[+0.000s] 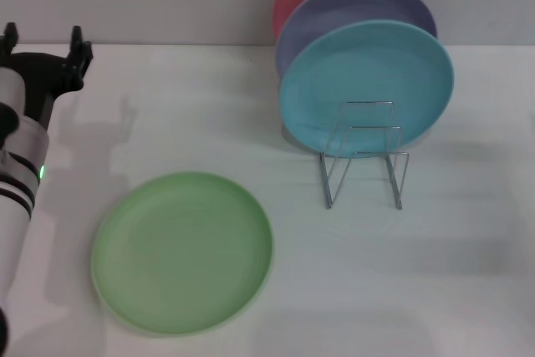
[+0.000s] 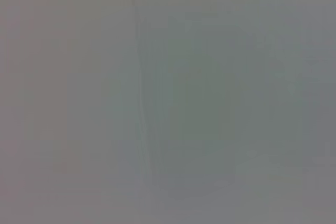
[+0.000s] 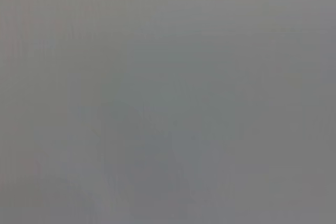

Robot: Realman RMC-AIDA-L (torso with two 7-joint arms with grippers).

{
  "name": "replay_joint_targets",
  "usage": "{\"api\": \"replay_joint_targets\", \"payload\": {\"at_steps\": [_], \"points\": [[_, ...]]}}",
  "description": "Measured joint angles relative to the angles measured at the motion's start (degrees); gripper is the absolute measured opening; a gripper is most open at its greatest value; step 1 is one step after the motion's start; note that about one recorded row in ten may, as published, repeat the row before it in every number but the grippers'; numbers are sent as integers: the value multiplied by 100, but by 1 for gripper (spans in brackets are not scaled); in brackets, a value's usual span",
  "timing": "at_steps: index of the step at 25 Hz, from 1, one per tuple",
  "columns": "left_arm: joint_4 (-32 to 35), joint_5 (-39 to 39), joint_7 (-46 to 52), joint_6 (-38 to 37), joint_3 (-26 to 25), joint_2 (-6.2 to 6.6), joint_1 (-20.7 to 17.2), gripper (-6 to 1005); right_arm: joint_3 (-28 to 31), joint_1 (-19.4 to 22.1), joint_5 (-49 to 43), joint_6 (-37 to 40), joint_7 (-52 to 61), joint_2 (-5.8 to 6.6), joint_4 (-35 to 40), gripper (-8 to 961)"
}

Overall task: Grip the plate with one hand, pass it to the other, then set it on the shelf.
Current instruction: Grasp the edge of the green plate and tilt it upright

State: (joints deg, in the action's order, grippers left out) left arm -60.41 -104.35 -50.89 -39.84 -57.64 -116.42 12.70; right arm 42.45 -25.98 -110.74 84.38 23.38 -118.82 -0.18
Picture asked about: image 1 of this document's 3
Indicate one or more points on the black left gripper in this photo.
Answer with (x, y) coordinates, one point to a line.
(39, 77)

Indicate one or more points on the green plate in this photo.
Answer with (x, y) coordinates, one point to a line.
(179, 252)

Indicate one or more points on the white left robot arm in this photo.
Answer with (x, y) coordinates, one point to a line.
(16, 215)

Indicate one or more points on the purple plate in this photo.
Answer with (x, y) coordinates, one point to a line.
(334, 22)

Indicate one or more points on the teal blue plate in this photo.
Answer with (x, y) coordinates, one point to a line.
(359, 81)

